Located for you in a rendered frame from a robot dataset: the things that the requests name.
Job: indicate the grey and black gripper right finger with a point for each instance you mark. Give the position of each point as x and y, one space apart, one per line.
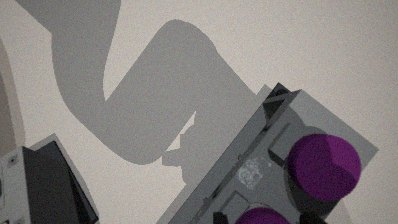
310 218

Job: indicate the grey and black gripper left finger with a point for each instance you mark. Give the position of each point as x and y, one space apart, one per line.
219 218

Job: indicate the grey key housing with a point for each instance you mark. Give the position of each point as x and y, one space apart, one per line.
39 187

